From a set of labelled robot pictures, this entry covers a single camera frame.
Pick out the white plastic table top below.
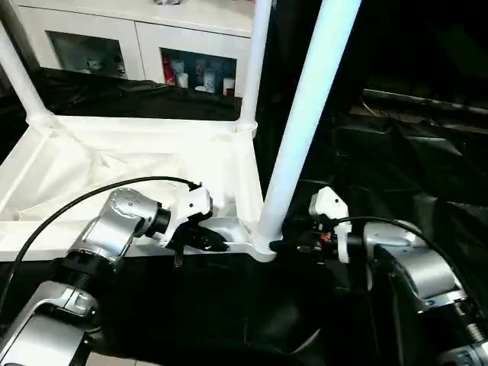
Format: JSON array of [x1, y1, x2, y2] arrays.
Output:
[[0, 113, 286, 265]]

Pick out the black plastic mat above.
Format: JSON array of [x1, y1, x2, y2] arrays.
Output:
[[0, 66, 488, 366]]

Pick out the dark metal rod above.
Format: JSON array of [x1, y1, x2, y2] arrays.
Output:
[[361, 87, 488, 116]]

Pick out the black box gold label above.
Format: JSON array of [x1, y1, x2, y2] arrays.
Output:
[[262, 0, 368, 112]]

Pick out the white glass-door cabinet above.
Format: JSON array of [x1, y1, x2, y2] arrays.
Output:
[[16, 0, 265, 99]]

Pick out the grey curtain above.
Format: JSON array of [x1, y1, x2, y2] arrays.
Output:
[[0, 0, 43, 74]]

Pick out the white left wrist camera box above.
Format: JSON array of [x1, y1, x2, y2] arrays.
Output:
[[155, 181, 214, 249]]

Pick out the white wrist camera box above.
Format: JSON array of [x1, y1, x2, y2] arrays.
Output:
[[308, 185, 352, 265], [155, 181, 214, 249]]

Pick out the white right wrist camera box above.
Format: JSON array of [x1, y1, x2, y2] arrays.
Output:
[[308, 185, 352, 265]]

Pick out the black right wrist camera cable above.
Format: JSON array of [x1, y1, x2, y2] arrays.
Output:
[[330, 214, 478, 307]]

